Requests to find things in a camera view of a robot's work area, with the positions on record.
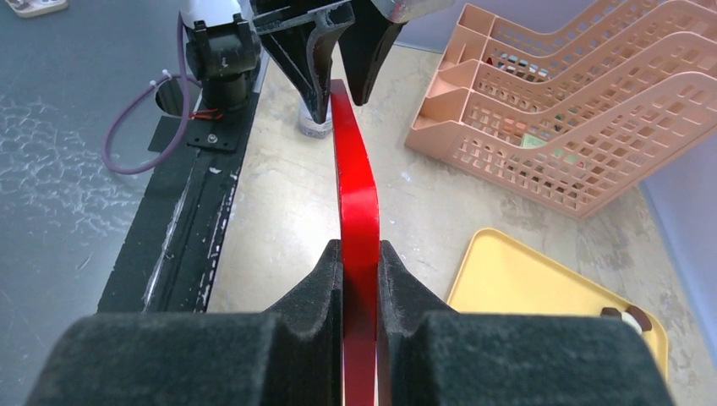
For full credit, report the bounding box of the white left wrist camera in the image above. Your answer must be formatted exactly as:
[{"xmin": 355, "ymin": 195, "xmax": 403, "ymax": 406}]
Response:
[{"xmin": 371, "ymin": 0, "xmax": 455, "ymax": 24}]

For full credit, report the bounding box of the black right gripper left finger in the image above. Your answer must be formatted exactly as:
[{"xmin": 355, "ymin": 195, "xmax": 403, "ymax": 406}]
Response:
[{"xmin": 27, "ymin": 240, "xmax": 343, "ymax": 405}]

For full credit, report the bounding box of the orange plastic file organizer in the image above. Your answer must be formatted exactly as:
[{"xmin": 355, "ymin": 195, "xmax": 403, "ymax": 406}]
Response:
[{"xmin": 405, "ymin": 1, "xmax": 716, "ymax": 218}]

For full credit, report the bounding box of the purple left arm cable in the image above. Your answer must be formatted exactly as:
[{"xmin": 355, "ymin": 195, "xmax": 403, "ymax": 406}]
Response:
[{"xmin": 101, "ymin": 12, "xmax": 203, "ymax": 176}]

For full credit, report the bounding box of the black aluminium base frame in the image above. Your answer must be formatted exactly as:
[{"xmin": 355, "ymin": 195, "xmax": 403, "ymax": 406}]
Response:
[{"xmin": 96, "ymin": 50, "xmax": 270, "ymax": 314}]

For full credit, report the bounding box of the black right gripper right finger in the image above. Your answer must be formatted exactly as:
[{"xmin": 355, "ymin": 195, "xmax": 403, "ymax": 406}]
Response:
[{"xmin": 378, "ymin": 241, "xmax": 673, "ymax": 405}]

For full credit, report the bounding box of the small clear plastic cup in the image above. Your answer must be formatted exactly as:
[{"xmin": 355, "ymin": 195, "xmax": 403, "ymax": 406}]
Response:
[{"xmin": 298, "ymin": 99, "xmax": 333, "ymax": 139}]

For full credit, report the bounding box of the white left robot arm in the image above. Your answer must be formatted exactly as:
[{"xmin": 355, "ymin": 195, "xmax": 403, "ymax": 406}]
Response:
[{"xmin": 180, "ymin": 1, "xmax": 403, "ymax": 123}]

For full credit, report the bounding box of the yellow plastic tray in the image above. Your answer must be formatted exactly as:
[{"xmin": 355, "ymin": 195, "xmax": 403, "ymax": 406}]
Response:
[{"xmin": 446, "ymin": 228, "xmax": 669, "ymax": 376}]

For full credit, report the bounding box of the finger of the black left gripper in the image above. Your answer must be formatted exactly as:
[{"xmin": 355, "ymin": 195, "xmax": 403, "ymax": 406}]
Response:
[
  {"xmin": 339, "ymin": 0, "xmax": 405, "ymax": 106},
  {"xmin": 253, "ymin": 0, "xmax": 355, "ymax": 123}
]

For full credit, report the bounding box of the red box lid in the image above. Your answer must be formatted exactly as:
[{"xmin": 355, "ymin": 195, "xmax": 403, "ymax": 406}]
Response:
[{"xmin": 331, "ymin": 79, "xmax": 380, "ymax": 405}]

